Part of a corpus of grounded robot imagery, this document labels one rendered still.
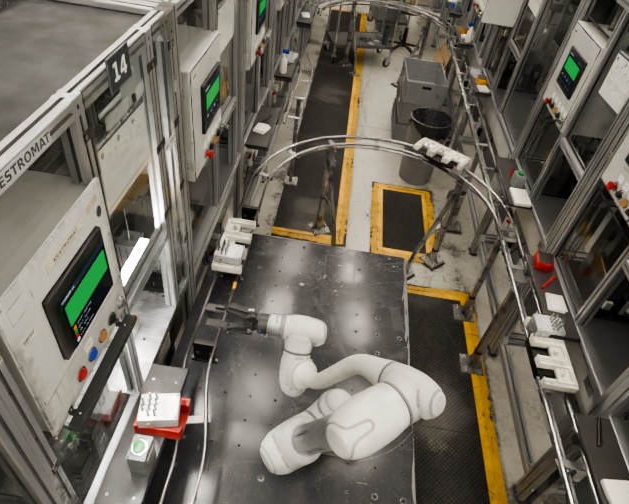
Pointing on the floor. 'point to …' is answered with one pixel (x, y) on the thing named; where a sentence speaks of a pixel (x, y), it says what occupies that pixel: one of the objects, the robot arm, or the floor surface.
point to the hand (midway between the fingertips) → (213, 315)
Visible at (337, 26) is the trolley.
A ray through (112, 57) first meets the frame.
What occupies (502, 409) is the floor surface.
